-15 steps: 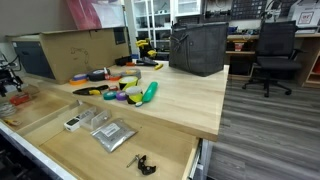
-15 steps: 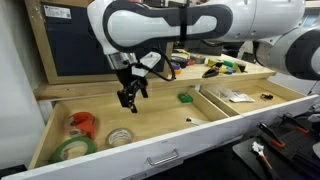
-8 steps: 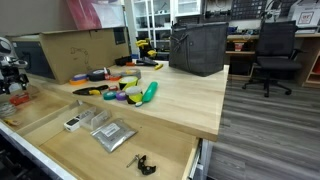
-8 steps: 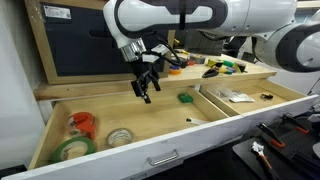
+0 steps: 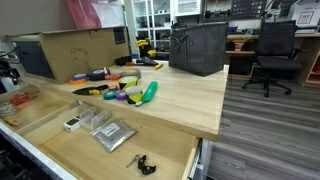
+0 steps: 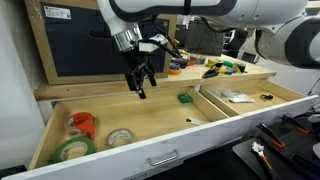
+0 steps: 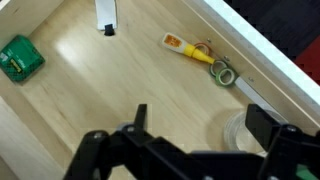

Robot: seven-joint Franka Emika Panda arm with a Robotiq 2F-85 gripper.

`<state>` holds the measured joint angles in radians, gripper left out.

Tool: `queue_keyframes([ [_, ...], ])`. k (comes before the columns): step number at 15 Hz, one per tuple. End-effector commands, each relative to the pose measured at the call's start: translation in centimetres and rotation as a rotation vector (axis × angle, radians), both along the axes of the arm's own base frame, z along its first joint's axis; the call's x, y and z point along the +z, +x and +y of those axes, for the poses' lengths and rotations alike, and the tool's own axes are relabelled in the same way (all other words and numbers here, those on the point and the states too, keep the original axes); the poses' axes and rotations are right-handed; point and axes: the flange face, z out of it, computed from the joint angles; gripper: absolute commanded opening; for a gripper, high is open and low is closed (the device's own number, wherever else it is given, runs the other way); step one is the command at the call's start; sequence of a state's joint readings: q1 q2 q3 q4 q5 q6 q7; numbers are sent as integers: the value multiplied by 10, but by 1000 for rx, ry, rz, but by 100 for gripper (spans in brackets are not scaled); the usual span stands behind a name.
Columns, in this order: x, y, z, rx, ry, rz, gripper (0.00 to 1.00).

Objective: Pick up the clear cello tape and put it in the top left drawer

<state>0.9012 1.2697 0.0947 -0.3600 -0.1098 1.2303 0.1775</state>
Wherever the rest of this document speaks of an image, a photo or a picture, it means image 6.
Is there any black metal clamp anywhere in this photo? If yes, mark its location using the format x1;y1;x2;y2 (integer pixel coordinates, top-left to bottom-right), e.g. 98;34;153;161
260;92;275;102

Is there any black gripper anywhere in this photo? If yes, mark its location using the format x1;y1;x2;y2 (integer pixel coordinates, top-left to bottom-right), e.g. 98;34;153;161
120;49;158;100

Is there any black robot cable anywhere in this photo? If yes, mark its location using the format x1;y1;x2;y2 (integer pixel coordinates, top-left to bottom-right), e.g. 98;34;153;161
146;18;186;63

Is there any green tape roll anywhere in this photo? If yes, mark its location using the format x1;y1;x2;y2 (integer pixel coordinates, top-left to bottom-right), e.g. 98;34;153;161
49;136;97;165

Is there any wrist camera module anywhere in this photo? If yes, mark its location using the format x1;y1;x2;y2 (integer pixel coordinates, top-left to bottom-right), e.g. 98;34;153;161
138;33;169;54

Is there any silver foil bag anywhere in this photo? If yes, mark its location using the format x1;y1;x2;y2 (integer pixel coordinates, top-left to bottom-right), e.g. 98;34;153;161
228;91;256;104

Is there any black office chair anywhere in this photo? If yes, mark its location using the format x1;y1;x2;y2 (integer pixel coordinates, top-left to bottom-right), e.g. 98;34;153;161
226;29;250;58

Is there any grey duct tape roll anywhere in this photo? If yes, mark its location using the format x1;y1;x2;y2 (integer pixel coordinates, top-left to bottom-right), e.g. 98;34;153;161
189;53;207;65

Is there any wooden drawer white front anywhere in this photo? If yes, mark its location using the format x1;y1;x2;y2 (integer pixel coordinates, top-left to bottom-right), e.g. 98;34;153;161
199;77;320;134
3;86;244;180

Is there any wide black tape roll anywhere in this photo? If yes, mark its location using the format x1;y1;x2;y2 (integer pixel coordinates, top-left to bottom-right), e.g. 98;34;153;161
170;56;188;70

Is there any clear plastic box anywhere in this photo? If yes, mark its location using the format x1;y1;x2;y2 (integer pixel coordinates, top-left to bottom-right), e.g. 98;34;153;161
219;88;236;102
208;84;229;100

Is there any green plastic tube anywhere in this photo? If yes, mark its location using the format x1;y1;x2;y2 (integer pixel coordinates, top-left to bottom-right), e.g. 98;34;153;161
222;59;236;68

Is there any white brush orange handle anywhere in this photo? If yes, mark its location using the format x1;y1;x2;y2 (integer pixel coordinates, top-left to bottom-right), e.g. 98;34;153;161
250;141;278;178

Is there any clear cello tape roll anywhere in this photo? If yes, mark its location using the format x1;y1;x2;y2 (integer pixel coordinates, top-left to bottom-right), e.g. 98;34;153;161
105;127;136;149

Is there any orange tape dispenser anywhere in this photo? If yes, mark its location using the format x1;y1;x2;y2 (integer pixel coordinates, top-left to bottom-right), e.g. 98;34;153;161
65;111;98;141

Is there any green tape box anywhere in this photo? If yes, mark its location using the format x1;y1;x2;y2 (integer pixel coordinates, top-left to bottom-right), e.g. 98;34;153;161
176;93;194;105

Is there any white black marker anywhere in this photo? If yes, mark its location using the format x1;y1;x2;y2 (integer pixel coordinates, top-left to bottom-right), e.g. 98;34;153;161
185;117;212;127

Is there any black tool tray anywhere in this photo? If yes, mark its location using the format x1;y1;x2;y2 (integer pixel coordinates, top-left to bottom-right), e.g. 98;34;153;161
232;114;320;180

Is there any black orange spring clamp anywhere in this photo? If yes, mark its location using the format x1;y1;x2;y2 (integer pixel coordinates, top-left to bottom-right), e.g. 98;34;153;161
280;113;311;136
256;122;286;150

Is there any cardboard box with dark panel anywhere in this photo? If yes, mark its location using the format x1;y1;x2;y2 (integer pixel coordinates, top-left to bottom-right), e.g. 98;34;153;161
23;0;177;86

